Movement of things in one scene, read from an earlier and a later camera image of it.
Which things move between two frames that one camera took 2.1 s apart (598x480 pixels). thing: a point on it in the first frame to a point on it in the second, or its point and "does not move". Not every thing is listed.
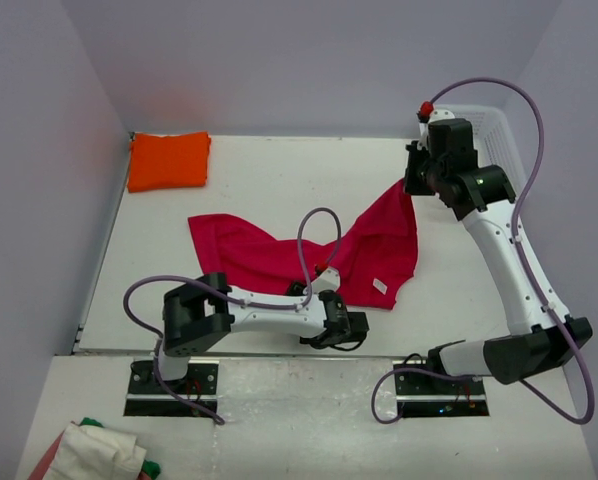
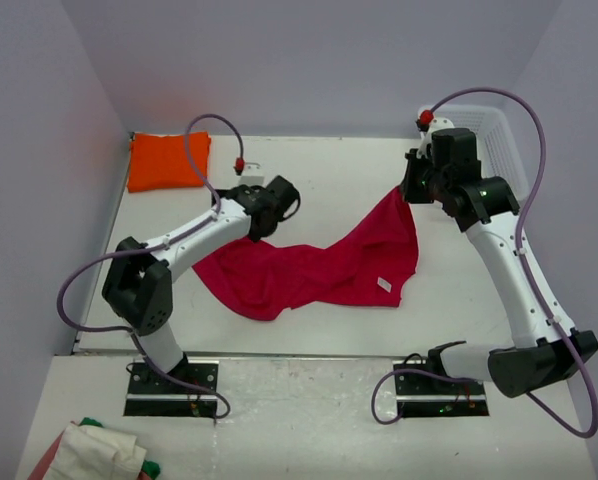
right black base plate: (423, 393) does not move
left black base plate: (147, 398) does not move
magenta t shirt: (375, 261) does not move
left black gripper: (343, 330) to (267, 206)
